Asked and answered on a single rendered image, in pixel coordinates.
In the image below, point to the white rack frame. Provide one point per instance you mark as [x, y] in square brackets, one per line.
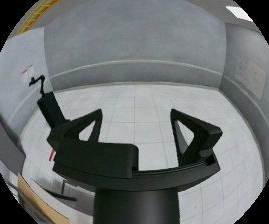
[32, 213]

